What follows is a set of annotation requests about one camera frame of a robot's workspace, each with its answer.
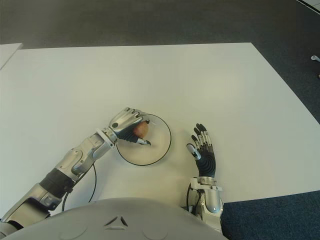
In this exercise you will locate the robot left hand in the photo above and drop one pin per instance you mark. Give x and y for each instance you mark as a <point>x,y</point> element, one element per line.
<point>122,121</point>

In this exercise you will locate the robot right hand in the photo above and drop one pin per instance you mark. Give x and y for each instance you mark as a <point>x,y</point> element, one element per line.
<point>207,162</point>

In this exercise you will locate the red apple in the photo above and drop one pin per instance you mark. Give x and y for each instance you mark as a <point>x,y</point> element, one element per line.
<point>143,130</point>

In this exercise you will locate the robot left arm silver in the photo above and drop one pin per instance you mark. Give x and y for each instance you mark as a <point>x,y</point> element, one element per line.
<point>75,160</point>

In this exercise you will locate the white plate black rim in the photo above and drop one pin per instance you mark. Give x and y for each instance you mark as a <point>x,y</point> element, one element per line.
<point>160,147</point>

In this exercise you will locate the grey robot torso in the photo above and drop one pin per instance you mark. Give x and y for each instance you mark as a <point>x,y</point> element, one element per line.
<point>120,222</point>

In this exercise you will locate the white side table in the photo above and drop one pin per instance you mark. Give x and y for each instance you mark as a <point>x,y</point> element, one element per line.
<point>8,53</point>

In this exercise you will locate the small white floor object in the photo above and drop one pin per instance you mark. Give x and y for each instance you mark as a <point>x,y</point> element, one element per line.
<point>315,58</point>

